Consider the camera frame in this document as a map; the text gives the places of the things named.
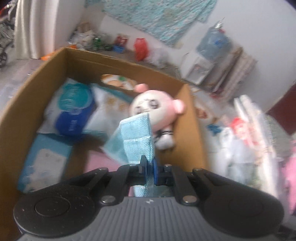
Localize red plastic bag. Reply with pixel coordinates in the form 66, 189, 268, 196
133, 38, 149, 61

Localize brown cardboard box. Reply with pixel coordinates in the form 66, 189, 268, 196
1, 48, 209, 240

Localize light blue towel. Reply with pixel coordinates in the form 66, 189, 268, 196
102, 113, 155, 197

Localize teal patterned wall cloth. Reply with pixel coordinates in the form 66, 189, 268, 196
83, 1, 217, 47

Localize white water dispenser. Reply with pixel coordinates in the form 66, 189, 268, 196
179, 52, 214, 85

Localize red white tissue package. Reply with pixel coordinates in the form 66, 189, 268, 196
230, 117, 254, 148

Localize red can box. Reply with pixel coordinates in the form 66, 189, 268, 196
114, 34, 129, 47

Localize white curtain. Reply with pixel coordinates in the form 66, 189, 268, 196
14, 0, 85, 60

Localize pink white plush doll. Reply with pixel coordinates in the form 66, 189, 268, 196
129, 84, 186, 151

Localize white teal wet wipes pack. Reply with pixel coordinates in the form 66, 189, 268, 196
38, 78, 96, 137

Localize clear plastic bag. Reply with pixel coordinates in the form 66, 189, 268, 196
146, 48, 169, 69

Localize blue small container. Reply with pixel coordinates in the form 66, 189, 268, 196
113, 45, 125, 54

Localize grey baby stroller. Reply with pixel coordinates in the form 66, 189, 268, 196
1, 1, 18, 68

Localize patterned folded mat boards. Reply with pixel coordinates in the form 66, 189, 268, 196
202, 44, 257, 102

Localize light blue tissue pack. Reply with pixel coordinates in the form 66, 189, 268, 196
17, 133, 73, 193

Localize orange red snack bag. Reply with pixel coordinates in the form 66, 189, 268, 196
40, 51, 56, 61

